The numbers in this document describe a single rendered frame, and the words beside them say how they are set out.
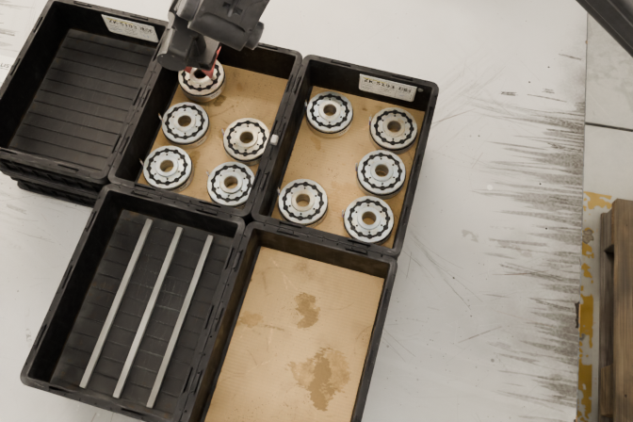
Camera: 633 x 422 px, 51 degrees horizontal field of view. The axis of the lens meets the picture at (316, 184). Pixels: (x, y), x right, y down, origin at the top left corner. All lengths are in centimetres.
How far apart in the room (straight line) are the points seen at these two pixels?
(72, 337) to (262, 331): 37
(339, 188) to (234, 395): 47
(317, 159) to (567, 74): 71
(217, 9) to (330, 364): 72
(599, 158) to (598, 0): 173
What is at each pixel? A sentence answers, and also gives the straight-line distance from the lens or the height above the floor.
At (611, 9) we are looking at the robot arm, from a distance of 87.
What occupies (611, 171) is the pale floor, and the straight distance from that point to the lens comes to 255.
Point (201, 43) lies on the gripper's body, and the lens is 139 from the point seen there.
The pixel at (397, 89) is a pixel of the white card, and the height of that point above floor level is 89.
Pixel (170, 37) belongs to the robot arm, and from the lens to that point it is 131.
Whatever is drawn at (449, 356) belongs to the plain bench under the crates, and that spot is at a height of 70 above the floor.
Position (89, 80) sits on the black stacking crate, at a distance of 163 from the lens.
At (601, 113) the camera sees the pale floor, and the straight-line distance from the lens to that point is 265.
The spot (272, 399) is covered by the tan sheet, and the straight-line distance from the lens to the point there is 130.
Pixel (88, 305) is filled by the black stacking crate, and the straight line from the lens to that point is 141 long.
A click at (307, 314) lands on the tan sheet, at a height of 83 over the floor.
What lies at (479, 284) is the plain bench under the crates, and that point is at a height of 70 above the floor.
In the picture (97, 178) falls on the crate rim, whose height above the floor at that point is 93.
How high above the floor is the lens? 213
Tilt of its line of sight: 66 degrees down
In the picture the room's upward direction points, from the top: 1 degrees counter-clockwise
